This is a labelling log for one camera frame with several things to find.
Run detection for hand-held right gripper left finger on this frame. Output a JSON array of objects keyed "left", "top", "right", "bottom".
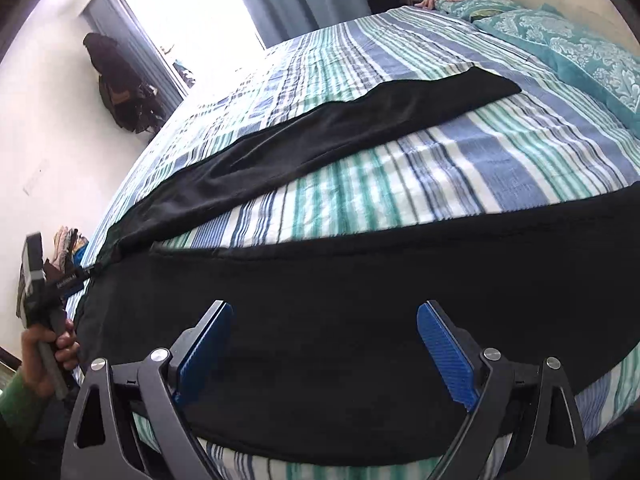
[{"left": 61, "top": 300, "right": 236, "bottom": 480}]

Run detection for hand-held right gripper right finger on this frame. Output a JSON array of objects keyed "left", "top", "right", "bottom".
[{"left": 416, "top": 300, "right": 591, "bottom": 480}]

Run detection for black pants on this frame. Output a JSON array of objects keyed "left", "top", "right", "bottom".
[{"left": 75, "top": 66, "right": 640, "bottom": 467}]

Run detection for person's left forearm green sleeve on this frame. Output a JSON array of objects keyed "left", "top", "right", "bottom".
[{"left": 0, "top": 365, "right": 53, "bottom": 443}]

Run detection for person's left hand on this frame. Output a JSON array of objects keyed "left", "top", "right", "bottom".
[{"left": 20, "top": 317, "right": 82, "bottom": 401}]

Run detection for pile of beige clothes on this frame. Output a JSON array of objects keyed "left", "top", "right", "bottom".
[{"left": 52, "top": 226, "right": 90, "bottom": 271}]

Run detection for person's black jacket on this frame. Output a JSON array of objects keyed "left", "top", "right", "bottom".
[{"left": 0, "top": 405, "right": 68, "bottom": 480}]

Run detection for dark hanging clothes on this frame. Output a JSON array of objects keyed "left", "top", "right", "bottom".
[{"left": 82, "top": 32, "right": 166, "bottom": 135}]

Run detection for striped bed sheet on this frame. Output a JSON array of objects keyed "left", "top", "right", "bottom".
[{"left": 65, "top": 2, "right": 640, "bottom": 480}]

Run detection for large teal patterned pillow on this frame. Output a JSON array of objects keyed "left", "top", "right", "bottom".
[{"left": 470, "top": 7, "right": 640, "bottom": 126}]

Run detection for small teal patterned pillow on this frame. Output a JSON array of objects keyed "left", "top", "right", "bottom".
[{"left": 434, "top": 0, "right": 523, "bottom": 23}]

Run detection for white wall plate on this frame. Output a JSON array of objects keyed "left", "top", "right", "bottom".
[{"left": 22, "top": 160, "right": 51, "bottom": 196}]

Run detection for window with blue-grey frame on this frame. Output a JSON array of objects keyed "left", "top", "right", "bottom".
[{"left": 85, "top": 0, "right": 268, "bottom": 111}]

